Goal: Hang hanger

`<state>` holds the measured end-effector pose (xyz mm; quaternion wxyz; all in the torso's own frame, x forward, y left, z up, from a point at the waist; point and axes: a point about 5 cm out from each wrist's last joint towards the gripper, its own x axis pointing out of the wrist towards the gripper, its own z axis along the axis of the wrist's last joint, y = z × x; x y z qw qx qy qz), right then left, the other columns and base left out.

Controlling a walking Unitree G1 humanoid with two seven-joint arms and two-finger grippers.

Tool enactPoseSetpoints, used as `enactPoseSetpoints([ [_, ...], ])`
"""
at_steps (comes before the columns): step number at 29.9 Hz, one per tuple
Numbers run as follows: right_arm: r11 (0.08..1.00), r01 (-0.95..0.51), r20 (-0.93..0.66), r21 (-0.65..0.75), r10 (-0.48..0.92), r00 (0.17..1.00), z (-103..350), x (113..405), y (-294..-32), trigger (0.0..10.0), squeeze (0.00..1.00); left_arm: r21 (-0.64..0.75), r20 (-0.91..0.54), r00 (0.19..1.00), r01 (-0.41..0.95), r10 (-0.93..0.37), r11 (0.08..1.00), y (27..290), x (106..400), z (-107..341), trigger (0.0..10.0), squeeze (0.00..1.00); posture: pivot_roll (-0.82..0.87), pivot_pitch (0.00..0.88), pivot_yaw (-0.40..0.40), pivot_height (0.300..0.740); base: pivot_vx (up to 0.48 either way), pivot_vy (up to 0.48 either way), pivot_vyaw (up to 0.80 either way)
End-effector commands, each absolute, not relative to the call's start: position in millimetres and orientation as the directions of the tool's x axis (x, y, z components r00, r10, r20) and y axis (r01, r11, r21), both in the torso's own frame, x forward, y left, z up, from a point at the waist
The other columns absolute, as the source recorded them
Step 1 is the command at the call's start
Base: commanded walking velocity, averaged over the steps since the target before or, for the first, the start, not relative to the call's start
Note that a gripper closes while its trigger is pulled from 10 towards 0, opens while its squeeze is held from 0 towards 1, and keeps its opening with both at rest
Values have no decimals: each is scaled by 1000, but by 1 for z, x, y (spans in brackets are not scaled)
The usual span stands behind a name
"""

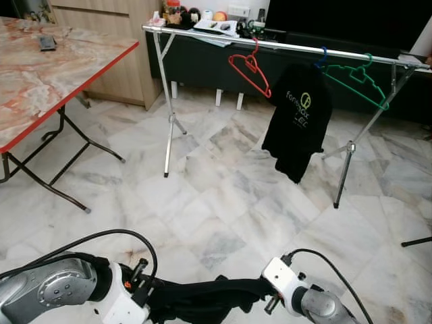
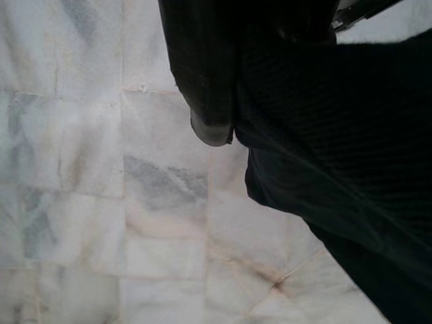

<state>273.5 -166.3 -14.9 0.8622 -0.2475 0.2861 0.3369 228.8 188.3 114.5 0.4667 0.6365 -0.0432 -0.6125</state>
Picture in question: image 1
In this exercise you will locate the black logo T-shirt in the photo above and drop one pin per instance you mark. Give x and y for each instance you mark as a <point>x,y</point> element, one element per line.
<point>297,135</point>
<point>202,300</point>

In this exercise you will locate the black round plush toys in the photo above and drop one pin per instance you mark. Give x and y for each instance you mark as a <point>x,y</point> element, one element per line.
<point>191,14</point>

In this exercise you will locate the stack of papers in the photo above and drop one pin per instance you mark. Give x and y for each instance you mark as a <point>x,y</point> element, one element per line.
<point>214,28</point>

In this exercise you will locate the red lid jar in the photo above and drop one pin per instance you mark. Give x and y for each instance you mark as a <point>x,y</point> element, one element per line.
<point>173,11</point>

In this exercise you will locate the green plastic hanger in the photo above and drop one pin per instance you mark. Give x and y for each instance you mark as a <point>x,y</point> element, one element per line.
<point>358,73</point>

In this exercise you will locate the black television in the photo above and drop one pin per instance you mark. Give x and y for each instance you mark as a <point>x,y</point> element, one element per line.
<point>344,20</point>

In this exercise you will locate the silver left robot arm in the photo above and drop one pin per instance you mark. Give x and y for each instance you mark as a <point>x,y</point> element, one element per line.
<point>47,290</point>

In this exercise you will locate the blue plastic hanger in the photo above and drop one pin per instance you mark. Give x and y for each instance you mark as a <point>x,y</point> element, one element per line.
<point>325,51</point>

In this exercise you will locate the pink white tissue box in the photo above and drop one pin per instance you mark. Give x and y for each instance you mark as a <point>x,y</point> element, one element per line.
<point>157,20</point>

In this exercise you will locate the green remote holder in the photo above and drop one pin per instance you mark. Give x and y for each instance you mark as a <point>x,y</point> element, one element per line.
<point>251,28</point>

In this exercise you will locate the silver metal clothes rack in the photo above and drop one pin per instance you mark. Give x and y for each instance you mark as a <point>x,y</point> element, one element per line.
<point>297,49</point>

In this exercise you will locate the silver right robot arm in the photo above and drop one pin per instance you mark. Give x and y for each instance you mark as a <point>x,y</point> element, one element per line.
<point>324,307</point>

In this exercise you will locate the black metal leg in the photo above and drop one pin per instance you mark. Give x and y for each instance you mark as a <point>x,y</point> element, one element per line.
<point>417,241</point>

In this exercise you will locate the red plastic hanger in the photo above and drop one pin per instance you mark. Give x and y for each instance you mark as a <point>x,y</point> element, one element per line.
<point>250,63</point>

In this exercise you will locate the light wooden cabinet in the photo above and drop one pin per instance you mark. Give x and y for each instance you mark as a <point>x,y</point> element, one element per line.
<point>115,61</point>

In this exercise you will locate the white wall socket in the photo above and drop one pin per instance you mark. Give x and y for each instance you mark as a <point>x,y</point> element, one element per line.
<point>238,11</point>

